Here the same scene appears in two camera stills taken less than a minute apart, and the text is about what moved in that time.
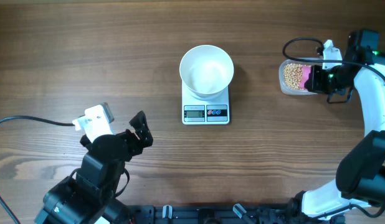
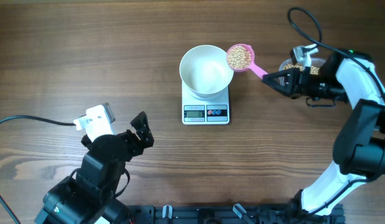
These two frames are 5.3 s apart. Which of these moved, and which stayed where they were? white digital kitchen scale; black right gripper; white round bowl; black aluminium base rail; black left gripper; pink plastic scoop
Moved: pink plastic scoop; black right gripper
Stayed: black aluminium base rail; black left gripper; white digital kitchen scale; white round bowl
